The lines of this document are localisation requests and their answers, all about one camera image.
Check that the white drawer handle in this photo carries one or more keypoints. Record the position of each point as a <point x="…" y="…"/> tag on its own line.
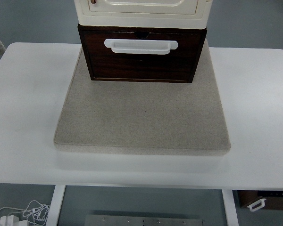
<point x="148" y="47"/>

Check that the dark wood drawer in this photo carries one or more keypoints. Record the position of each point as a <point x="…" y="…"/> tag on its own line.
<point x="189" y="42"/>

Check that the cream upper cabinet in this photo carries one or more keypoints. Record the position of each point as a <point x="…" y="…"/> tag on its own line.
<point x="179" y="14"/>

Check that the spare brown drawer box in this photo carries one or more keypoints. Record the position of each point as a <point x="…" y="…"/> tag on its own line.
<point x="274" y="199"/>

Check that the beige fabric mat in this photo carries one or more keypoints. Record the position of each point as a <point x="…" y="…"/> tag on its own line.
<point x="150" y="118"/>

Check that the white table leg right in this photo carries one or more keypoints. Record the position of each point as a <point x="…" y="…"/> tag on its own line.
<point x="230" y="209"/>

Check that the white table leg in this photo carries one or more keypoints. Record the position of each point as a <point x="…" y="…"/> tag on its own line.
<point x="230" y="209"/>
<point x="55" y="206"/>

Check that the white table leg left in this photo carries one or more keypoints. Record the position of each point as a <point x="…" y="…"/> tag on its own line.
<point x="55" y="206"/>

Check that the white charger adapter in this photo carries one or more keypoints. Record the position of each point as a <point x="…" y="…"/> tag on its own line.
<point x="9" y="221"/>

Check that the white spare handle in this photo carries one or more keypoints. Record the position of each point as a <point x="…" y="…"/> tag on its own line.
<point x="257" y="205"/>

